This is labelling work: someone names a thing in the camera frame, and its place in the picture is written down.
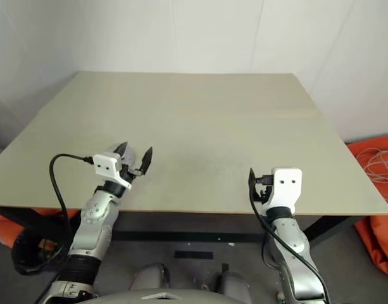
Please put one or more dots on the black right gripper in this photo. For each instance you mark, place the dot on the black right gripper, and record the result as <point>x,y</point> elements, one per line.
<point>264,190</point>

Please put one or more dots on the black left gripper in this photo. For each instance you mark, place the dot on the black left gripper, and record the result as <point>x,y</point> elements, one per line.
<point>132,174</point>

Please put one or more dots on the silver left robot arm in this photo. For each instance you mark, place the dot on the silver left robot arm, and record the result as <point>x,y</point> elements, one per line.
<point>92,221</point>

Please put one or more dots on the black floor tape strip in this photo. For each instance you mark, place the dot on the black floor tape strip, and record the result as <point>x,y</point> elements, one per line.
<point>193,255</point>

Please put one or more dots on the grey rounded robot leg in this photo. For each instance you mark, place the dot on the grey rounded robot leg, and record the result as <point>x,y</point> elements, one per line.
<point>235,282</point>
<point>151,275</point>

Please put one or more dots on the grey robot torso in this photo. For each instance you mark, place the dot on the grey robot torso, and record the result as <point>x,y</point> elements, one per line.
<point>181,297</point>

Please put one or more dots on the orange beanbag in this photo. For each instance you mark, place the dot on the orange beanbag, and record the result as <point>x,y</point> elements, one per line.
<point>380,240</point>

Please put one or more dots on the black fabric bag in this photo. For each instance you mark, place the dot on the black fabric bag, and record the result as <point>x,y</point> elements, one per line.
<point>26,253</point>

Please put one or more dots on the orange cushion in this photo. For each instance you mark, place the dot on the orange cushion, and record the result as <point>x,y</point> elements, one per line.
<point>3,234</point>

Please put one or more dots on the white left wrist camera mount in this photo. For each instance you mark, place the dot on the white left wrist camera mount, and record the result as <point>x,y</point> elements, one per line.
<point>106,166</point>

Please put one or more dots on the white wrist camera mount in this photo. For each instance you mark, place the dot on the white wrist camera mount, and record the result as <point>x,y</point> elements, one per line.
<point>287,187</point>
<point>106,166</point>

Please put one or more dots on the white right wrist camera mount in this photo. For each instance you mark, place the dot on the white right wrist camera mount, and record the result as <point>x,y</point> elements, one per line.
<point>287,187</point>

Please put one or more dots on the black metal table frame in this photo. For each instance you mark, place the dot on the black metal table frame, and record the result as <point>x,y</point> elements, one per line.
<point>187,237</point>

